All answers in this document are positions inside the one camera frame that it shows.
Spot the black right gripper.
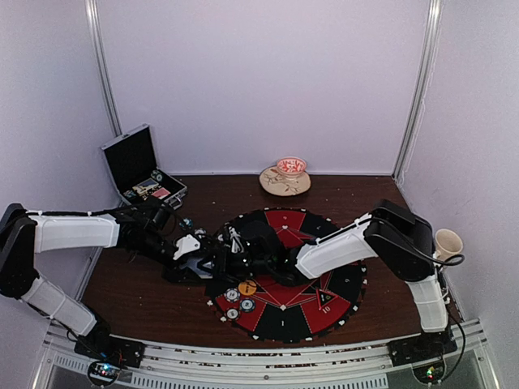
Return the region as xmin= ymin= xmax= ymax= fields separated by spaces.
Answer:
xmin=199 ymin=246 xmax=273 ymax=282

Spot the blue white chip seat two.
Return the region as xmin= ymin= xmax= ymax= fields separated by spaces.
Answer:
xmin=224 ymin=288 xmax=241 ymax=303

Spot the black hundred chip seat two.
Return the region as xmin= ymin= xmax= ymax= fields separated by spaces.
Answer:
xmin=225 ymin=308 xmax=240 ymax=321

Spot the blue playing card deck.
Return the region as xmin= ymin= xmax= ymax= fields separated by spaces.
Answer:
xmin=181 ymin=256 xmax=214 ymax=280

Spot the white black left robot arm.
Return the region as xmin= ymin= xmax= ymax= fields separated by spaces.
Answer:
xmin=1 ymin=203 xmax=212 ymax=360

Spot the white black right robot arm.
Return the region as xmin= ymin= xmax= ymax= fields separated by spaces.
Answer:
xmin=218 ymin=199 xmax=448 ymax=358

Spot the orange big blind button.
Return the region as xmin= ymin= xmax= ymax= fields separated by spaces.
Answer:
xmin=238 ymin=280 xmax=258 ymax=296

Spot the aluminium poker chip case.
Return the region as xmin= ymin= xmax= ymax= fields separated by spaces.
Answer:
xmin=101 ymin=124 xmax=187 ymax=209

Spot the cream floral ceramic plate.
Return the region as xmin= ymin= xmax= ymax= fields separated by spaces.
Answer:
xmin=259 ymin=166 xmax=311 ymax=197

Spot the round red black poker mat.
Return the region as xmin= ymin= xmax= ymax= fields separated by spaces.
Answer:
xmin=205 ymin=208 xmax=367 ymax=344

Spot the red patterned white bowl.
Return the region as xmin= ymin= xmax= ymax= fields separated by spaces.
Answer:
xmin=276 ymin=157 xmax=307 ymax=180

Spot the white printed ceramic mug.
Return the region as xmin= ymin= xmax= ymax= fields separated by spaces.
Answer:
xmin=435 ymin=229 xmax=464 ymax=262

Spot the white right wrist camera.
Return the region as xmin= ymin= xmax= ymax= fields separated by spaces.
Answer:
xmin=228 ymin=226 xmax=244 ymax=254

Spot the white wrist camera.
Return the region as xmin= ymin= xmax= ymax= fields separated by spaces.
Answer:
xmin=173 ymin=234 xmax=200 ymax=260
xmin=228 ymin=226 xmax=244 ymax=254

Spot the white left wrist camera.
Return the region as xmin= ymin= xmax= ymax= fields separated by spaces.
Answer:
xmin=173 ymin=234 xmax=200 ymax=260

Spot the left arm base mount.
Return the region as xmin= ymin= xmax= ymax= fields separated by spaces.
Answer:
xmin=65 ymin=318 xmax=145 ymax=368

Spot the aluminium front rail frame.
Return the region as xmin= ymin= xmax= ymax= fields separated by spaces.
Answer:
xmin=29 ymin=319 xmax=504 ymax=388

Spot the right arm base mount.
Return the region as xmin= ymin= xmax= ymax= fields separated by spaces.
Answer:
xmin=387 ymin=329 xmax=457 ymax=366

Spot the left aluminium corner post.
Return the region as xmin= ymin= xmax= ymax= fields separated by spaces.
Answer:
xmin=84 ymin=0 xmax=122 ymax=137

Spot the aluminium corner post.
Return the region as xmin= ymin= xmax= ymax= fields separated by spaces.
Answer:
xmin=84 ymin=0 xmax=122 ymax=137
xmin=392 ymin=0 xmax=444 ymax=186

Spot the right aluminium corner post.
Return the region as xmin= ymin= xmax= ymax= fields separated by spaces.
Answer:
xmin=392 ymin=0 xmax=444 ymax=186

